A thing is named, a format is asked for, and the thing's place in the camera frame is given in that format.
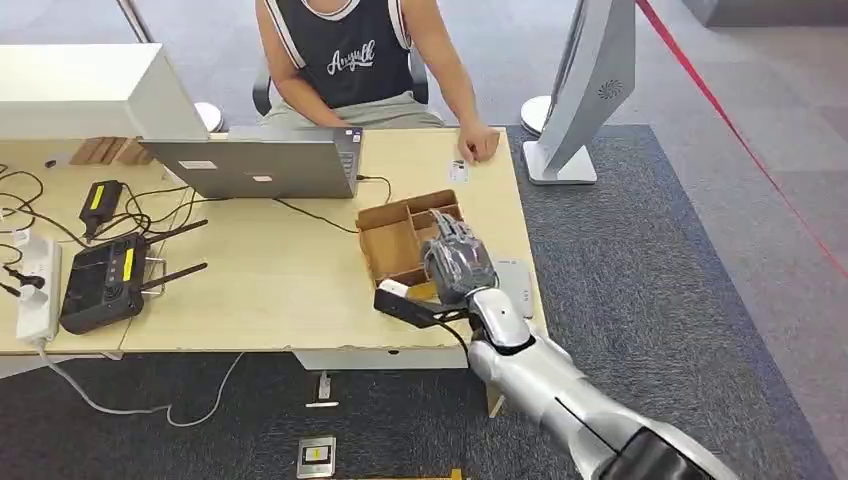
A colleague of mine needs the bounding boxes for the person's left hand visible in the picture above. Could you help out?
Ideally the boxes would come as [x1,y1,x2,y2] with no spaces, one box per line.
[457,119,501,164]

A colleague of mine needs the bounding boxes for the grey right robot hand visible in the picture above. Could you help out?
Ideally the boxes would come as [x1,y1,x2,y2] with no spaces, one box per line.
[421,209,500,307]

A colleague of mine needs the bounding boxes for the wooden compartment box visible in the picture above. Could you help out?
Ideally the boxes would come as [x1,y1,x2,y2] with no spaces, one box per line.
[355,189,465,303]

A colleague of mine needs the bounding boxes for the white round base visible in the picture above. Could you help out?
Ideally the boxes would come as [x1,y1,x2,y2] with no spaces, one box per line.
[193,101,225,134]
[518,95,552,138]

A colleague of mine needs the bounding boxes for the white card reader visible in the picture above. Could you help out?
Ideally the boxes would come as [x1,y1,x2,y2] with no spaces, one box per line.
[492,258,535,320]

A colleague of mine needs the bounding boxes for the white desk drawer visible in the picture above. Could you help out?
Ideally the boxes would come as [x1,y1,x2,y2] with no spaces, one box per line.
[293,348,473,372]

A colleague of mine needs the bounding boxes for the white kiosk screen stand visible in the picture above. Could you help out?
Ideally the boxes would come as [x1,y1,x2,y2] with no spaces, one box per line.
[521,0,637,187]

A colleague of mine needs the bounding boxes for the person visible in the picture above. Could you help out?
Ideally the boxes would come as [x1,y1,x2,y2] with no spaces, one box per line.
[254,0,501,164]

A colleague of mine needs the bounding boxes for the pale wooden desk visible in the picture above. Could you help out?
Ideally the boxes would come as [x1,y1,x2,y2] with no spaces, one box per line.
[0,127,550,419]

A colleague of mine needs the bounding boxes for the dark grey carpet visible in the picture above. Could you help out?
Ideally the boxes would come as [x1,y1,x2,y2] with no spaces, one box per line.
[0,123,836,480]

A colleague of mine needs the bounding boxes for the red barrier tape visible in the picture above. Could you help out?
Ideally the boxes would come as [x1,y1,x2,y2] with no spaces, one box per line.
[634,0,848,283]

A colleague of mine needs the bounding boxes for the silver laptop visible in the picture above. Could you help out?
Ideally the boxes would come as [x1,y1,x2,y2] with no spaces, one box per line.
[139,125,364,201]

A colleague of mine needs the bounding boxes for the silver floor socket plate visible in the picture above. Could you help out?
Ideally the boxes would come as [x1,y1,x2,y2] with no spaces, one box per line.
[295,435,338,480]

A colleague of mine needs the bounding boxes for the dark grey platform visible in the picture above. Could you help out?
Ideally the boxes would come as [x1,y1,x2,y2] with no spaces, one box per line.
[682,0,848,29]

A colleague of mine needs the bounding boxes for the black remote controller with antennas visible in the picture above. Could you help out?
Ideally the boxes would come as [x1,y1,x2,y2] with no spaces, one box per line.
[58,219,209,337]

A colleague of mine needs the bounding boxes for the black adapter with yellow label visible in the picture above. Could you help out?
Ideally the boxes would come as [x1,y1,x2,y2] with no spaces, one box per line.
[78,179,125,241]

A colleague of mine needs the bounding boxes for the grey metal pole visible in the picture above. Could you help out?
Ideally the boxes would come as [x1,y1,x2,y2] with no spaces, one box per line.
[113,0,155,46]

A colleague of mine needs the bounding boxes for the wooden blocks row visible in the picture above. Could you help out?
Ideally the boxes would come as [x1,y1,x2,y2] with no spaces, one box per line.
[68,136,155,167]

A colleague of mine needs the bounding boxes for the large white box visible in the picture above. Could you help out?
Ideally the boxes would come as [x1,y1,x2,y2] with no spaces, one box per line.
[0,43,210,142]

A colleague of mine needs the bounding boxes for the white power strip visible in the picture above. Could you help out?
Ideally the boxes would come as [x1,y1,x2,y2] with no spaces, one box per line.
[14,233,63,346]

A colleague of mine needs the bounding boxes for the black plug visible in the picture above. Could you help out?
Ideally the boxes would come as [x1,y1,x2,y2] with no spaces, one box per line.
[0,263,46,299]

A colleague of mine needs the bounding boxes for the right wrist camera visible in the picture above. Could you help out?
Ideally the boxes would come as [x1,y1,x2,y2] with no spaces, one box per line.
[372,278,469,331]

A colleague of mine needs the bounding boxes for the black laptop cable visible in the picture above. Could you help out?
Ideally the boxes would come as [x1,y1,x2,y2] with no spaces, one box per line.
[272,174,393,236]

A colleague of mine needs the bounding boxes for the small white floor bracket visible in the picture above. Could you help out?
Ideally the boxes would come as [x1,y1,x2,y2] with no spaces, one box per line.
[305,371,340,409]

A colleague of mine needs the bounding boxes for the black tangled cables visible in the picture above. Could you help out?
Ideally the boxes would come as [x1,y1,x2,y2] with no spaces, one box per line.
[0,164,200,250]

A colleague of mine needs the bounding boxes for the white floor cable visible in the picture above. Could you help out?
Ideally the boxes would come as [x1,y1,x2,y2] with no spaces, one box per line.
[36,343,245,429]

